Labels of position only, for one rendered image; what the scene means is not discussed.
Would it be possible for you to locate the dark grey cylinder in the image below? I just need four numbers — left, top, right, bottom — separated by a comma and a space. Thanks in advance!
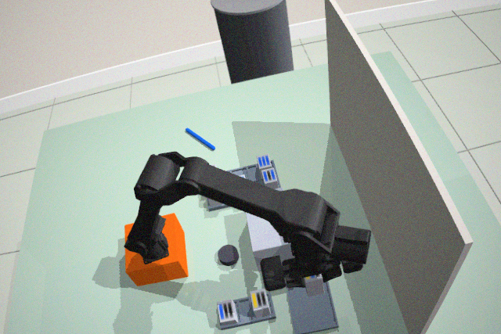
218, 245, 239, 266

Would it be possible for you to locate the grey flat panel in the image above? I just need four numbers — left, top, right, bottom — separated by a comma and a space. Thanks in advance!
325, 0, 474, 334

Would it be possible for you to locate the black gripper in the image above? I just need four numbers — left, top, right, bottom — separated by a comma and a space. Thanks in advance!
260, 251, 363, 291

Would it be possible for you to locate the blue rod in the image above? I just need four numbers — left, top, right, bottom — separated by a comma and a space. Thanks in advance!
186, 128, 215, 150

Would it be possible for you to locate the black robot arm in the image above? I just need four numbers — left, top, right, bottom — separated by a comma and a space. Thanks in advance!
124, 152, 371, 264

